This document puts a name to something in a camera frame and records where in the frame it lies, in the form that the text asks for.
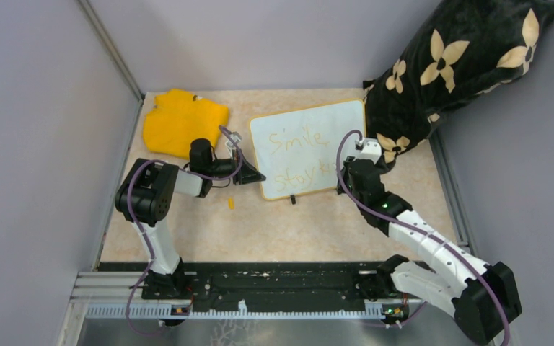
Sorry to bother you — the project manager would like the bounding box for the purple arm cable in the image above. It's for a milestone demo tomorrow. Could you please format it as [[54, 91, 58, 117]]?
[[123, 125, 245, 337], [335, 130, 512, 346]]

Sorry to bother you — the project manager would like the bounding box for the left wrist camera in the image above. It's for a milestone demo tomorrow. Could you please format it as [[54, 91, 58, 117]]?
[[224, 132, 242, 151]]

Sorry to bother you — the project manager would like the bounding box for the yellow framed whiteboard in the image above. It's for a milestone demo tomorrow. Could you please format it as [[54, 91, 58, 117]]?
[[248, 99, 366, 200]]

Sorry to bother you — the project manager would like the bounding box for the black floral pillow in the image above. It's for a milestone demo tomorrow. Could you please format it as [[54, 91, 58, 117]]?
[[363, 1, 554, 174]]

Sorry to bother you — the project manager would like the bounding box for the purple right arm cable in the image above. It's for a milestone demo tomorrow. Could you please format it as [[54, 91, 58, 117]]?
[[335, 130, 512, 346]]

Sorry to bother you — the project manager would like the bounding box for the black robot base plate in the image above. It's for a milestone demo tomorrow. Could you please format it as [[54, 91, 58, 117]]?
[[96, 261, 426, 314]]

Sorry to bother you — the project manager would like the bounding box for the yellow folded cloth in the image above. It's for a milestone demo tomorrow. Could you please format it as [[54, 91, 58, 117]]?
[[142, 89, 230, 159]]

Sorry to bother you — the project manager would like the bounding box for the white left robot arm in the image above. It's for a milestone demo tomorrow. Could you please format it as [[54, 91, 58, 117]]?
[[115, 138, 266, 299]]

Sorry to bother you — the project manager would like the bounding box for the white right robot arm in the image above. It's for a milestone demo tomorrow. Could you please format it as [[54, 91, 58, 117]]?
[[338, 156, 522, 345]]

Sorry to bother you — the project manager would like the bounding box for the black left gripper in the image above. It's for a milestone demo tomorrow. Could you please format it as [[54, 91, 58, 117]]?
[[207, 148, 266, 185]]

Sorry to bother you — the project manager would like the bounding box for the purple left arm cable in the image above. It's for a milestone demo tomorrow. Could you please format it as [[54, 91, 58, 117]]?
[[123, 125, 245, 337]]

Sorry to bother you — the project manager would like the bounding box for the aluminium frame rail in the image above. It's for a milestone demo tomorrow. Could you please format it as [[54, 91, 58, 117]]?
[[71, 269, 412, 324]]

